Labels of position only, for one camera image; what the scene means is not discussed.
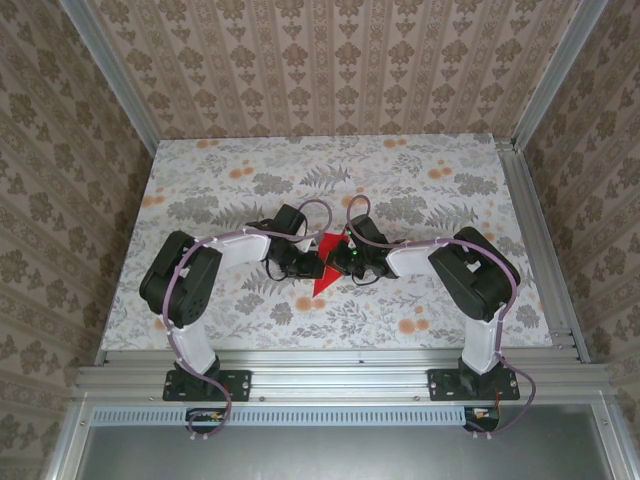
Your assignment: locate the red paper sheet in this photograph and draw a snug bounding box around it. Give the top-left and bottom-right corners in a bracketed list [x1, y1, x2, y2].
[311, 230, 351, 300]

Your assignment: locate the grey metal panel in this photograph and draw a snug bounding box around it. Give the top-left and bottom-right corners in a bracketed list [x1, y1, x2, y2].
[74, 423, 615, 480]

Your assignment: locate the long aluminium base rail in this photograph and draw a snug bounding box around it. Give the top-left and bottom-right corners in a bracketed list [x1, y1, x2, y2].
[74, 348, 612, 402]

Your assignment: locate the aluminium side rail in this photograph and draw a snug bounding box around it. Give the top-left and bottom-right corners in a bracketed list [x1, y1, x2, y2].
[494, 139, 592, 365]

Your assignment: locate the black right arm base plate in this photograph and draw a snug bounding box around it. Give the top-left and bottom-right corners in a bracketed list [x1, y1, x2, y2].
[428, 367, 521, 402]

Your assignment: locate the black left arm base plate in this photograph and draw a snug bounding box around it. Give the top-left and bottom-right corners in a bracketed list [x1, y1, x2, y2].
[163, 368, 252, 403]

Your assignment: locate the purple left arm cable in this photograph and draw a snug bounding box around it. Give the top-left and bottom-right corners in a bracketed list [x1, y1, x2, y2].
[162, 198, 335, 444]

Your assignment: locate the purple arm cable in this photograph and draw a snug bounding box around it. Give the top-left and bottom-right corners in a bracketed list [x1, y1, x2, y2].
[162, 198, 335, 444]
[346, 194, 539, 441]

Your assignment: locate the grey slotted cable duct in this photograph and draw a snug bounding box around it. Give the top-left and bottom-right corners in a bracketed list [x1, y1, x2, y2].
[92, 405, 469, 427]

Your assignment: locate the black connector board with wires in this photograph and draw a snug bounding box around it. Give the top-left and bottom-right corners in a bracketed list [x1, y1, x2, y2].
[185, 407, 227, 434]
[463, 405, 502, 432]

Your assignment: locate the aluminium upright post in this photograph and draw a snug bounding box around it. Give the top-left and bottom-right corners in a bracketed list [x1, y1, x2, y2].
[510, 0, 609, 151]
[57, 0, 164, 157]

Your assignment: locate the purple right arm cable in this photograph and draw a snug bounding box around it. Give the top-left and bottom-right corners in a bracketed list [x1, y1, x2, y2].
[346, 194, 539, 441]

